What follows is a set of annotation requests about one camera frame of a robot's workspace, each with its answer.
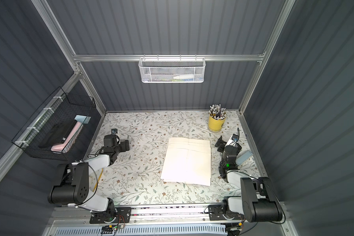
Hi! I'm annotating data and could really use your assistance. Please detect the yellow framed box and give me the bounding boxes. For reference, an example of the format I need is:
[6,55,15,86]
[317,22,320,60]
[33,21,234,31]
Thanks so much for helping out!
[88,168,104,192]

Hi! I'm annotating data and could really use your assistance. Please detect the light blue sticky notes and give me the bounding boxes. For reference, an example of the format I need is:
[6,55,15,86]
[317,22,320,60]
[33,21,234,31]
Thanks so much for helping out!
[74,115,91,124]

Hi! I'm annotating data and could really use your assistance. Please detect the light blue phone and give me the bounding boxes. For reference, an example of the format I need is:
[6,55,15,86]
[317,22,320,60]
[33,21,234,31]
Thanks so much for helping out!
[236,150,253,166]

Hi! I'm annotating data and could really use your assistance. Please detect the black pouch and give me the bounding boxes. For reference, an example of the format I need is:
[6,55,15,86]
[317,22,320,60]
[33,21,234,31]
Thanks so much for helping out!
[38,120,77,148]

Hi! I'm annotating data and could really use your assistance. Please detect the white wire mesh basket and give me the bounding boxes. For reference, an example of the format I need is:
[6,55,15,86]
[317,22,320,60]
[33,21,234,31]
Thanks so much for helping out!
[138,58,206,83]

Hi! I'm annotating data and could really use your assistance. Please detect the bundle of pencils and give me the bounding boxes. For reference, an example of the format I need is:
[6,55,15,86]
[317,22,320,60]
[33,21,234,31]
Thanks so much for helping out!
[209,104,227,121]

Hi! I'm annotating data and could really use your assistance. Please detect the pink stapler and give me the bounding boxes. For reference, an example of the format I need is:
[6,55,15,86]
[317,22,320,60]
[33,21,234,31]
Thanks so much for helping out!
[51,122,83,153]

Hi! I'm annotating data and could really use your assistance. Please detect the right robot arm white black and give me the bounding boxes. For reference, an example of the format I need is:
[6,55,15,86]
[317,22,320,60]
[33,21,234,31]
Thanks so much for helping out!
[208,134,286,224]

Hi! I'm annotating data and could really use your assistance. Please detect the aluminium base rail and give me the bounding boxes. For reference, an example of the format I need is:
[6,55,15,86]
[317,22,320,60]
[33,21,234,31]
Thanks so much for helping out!
[51,202,287,226]

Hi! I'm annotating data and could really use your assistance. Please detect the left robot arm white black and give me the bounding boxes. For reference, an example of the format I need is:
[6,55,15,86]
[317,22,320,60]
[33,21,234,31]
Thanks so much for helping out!
[48,133,130,224]

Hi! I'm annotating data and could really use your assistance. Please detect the black wire wall basket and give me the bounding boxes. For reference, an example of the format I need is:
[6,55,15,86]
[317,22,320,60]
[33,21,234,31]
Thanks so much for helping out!
[12,90,101,162]

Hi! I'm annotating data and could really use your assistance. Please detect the cream lined notebook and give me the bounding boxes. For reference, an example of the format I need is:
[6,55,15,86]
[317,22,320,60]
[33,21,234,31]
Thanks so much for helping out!
[161,137,211,186]

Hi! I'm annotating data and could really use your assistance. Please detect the white tube in basket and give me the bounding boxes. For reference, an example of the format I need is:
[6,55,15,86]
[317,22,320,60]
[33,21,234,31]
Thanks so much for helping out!
[173,74,194,81]

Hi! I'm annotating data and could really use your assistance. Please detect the yellow pencil cup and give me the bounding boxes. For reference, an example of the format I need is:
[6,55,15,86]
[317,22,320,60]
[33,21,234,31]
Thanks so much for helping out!
[208,115,226,132]

